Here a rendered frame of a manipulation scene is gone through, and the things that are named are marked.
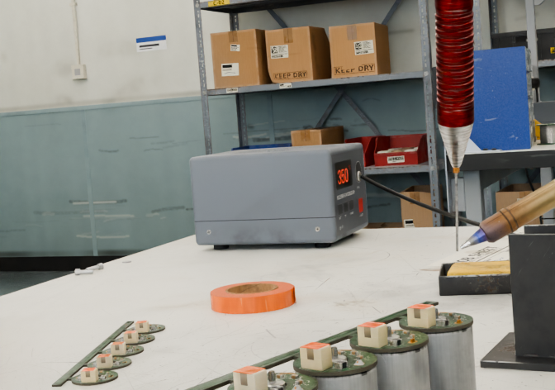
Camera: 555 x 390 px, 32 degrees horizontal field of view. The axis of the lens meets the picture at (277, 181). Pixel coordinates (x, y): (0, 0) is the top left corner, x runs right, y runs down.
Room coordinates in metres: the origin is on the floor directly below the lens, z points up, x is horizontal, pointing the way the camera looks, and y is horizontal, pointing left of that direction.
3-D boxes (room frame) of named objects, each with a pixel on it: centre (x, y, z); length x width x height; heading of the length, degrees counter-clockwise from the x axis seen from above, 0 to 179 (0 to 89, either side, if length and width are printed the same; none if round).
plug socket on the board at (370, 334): (0.30, -0.03, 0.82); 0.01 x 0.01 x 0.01; 49
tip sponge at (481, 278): (0.68, -0.15, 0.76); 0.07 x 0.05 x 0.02; 78
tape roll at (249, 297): (0.68, 0.02, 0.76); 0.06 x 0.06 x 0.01
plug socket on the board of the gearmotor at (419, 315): (0.32, -0.04, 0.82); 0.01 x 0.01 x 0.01; 49
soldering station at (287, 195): (1.00, 0.00, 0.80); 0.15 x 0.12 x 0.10; 68
